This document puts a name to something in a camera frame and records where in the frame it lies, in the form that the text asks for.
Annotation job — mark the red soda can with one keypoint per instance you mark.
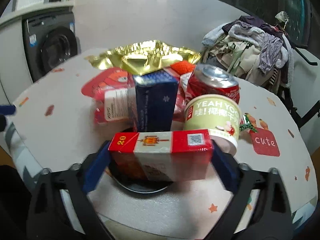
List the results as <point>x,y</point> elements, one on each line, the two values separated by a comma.
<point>207,87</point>

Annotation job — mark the red and white cigarette box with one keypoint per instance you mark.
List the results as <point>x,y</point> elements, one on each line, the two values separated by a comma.
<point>162,160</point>

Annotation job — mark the black round dish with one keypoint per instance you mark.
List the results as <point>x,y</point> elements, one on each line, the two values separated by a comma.
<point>145,188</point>

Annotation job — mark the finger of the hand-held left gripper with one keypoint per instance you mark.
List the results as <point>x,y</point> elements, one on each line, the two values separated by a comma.
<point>7,109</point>

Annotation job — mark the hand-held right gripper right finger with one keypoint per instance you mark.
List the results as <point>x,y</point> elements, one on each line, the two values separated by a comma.
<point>225,171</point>

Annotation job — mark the red printed placemat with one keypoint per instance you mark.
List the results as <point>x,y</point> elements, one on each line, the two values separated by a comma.
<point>110,82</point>

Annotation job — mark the gold foil bag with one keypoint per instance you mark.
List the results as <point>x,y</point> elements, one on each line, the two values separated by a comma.
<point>145,55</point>

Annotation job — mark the grey washing machine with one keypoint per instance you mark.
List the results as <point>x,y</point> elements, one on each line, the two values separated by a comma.
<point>57,50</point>

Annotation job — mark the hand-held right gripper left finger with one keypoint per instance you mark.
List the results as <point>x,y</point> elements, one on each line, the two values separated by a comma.
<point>96,171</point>

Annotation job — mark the orange foam net sleeve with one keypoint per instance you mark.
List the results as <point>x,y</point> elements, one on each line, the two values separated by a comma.
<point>182,67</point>

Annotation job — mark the pale green paper cup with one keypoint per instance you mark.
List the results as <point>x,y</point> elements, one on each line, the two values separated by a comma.
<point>212,120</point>

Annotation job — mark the dark blue carton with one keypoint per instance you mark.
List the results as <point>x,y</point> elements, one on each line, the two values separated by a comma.
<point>155,100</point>

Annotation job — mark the green candy wrapper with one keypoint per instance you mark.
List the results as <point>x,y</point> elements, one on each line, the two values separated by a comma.
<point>246,125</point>

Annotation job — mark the pile of clothes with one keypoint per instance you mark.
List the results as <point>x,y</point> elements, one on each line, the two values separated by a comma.
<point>250,50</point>

